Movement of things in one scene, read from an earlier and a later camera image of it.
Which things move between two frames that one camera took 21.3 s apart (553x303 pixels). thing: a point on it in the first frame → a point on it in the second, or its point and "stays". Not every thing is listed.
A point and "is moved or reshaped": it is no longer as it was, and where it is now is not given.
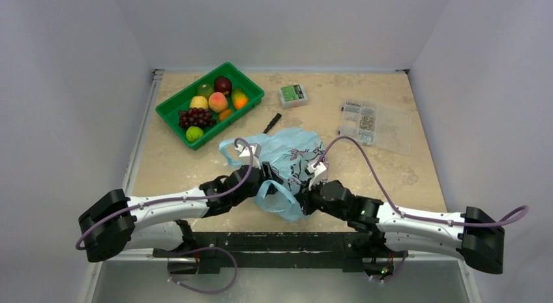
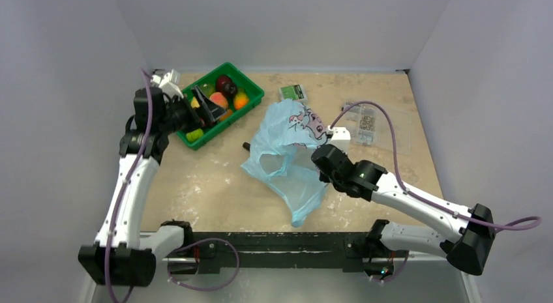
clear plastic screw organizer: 383,128 stays
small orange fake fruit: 224,114 stays
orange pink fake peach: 218,102 stays
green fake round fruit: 205,90 stays
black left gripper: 267,174 → 208,111
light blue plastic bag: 298,156 is moved or reshaped
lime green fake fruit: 194,133 stays
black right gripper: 305,190 → 325,153
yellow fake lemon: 199,101 stays
